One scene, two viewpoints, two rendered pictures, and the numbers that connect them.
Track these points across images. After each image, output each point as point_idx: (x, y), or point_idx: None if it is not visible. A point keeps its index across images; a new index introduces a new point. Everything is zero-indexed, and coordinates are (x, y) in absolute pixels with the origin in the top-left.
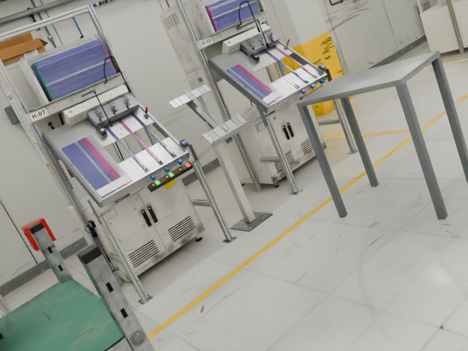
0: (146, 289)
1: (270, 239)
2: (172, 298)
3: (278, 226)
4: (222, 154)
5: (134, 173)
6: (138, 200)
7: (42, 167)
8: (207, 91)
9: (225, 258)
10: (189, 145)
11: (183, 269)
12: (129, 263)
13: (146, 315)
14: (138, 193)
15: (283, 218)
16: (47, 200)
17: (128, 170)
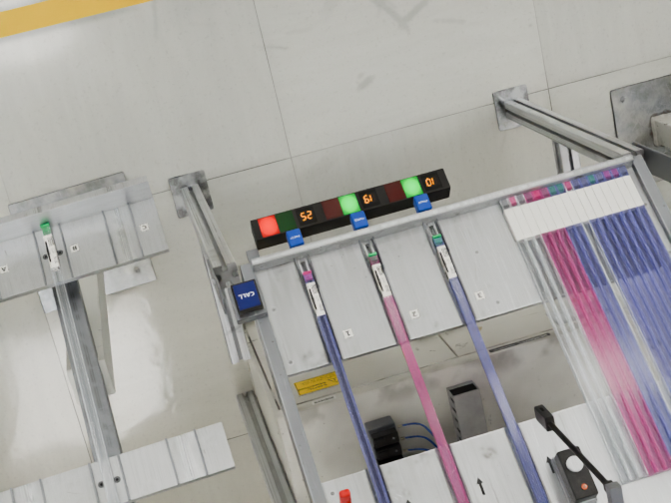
0: (493, 172)
1: (101, 32)
2: (451, 22)
3: (42, 89)
4: (91, 308)
5: (485, 240)
6: (459, 343)
7: None
8: (7, 490)
9: (253, 83)
10: (223, 298)
11: (371, 169)
12: (549, 120)
13: (532, 13)
14: (454, 354)
15: (0, 130)
16: None
17: (505, 258)
